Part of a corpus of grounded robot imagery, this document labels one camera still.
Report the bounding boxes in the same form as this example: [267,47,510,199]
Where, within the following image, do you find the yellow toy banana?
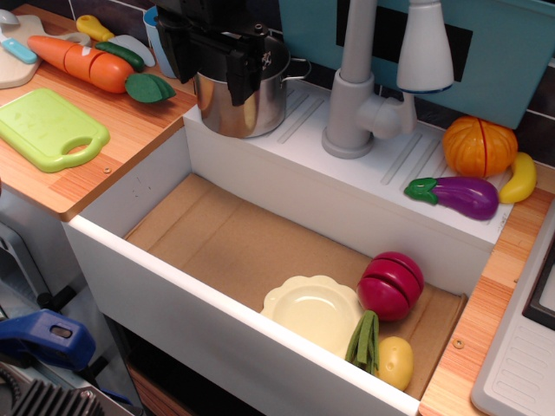
[499,152,537,204]

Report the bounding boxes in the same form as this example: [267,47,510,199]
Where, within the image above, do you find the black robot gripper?
[154,0,269,107]

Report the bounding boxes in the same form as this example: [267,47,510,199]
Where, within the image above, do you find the grey toy faucet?
[322,1,454,159]

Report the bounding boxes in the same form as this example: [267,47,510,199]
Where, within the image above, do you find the stainless steel pot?
[194,36,312,139]

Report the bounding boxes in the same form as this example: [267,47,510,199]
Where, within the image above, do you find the orange toy carrot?
[27,36,176,104]

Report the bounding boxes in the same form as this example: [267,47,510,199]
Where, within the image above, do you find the red toy beet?
[356,251,425,322]

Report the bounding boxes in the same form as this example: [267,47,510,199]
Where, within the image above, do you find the wooden cutting board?
[0,15,92,89]

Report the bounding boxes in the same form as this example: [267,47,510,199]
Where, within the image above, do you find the white sink basin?
[65,81,512,415]

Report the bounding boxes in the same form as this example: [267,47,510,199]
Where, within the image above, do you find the green felt leaves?
[345,310,379,375]

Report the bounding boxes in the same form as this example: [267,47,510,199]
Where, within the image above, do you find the blue handled toy knife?
[0,10,37,64]

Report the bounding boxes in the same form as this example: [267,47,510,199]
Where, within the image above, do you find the orange toy pumpkin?
[442,116,518,178]

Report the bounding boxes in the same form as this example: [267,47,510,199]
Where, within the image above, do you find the teal plastic board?
[277,0,555,130]

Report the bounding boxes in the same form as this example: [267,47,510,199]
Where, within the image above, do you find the green plastic cutting board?
[1,88,110,173]

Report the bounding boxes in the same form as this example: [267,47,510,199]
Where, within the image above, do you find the yellow toy potato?
[376,336,415,391]

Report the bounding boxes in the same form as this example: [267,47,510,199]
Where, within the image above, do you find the yellow handled toy knife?
[76,15,156,68]

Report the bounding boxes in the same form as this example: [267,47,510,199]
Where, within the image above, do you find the cream scalloped plate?
[261,275,362,358]

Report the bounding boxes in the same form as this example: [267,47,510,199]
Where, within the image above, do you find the blue clamp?
[1,309,96,371]

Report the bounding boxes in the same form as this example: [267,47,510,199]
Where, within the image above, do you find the white toy stove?
[471,218,554,415]

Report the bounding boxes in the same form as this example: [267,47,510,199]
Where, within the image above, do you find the green toy cucumber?
[95,42,146,73]

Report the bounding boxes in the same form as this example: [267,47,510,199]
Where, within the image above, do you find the black ribbed metal block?
[1,366,105,416]

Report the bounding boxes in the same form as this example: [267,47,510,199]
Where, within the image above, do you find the purple toy eggplant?
[403,177,500,221]

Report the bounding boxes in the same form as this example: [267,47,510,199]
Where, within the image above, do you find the brown cardboard sheet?
[125,174,467,399]

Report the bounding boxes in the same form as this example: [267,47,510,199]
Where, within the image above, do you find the light blue cup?
[143,6,176,79]

